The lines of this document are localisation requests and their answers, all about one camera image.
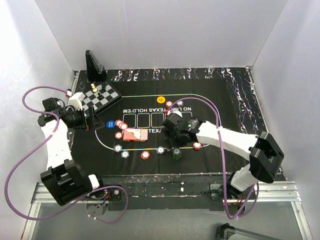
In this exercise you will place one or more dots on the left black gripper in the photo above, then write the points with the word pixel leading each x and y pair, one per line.
pixel 94 122

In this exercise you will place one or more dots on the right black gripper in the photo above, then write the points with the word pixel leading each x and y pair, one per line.
pixel 165 137

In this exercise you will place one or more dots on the blue small blind button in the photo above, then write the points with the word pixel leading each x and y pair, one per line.
pixel 110 124

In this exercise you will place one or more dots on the red poker chip stack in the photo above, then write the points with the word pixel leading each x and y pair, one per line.
pixel 145 155

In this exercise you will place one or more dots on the yellow big blind button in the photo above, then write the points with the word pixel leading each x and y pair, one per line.
pixel 161 99

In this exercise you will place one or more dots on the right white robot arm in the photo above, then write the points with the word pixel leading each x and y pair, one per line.
pixel 262 152

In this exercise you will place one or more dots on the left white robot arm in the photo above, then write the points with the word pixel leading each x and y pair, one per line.
pixel 64 178

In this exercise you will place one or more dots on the green poker chip stack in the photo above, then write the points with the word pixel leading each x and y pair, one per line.
pixel 176 153

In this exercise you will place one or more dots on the black chess pawn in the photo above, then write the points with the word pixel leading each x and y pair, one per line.
pixel 100 95

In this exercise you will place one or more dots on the red playing card deck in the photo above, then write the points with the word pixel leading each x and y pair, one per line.
pixel 135 135

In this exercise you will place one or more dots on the black white chessboard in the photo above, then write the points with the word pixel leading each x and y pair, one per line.
pixel 110 97

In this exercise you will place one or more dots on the black poker felt mat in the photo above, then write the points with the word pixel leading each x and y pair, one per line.
pixel 138 108

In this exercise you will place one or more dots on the gold chess piece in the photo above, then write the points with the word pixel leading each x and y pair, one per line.
pixel 94 89

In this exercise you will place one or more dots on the black card shoe stand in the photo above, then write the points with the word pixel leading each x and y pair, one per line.
pixel 96 72

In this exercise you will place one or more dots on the black case corner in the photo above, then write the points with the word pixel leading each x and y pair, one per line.
pixel 229 232

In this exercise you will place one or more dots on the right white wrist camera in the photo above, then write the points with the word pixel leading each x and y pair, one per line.
pixel 177 113

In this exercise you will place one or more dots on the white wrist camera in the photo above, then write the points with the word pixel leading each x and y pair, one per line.
pixel 76 100
pixel 177 113

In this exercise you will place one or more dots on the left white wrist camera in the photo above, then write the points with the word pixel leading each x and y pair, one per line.
pixel 76 100

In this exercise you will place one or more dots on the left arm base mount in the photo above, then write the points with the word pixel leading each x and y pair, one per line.
pixel 97 203

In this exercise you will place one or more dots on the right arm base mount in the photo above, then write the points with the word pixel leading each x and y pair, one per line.
pixel 234 200

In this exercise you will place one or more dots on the aluminium front rail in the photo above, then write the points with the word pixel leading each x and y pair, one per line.
pixel 170 218

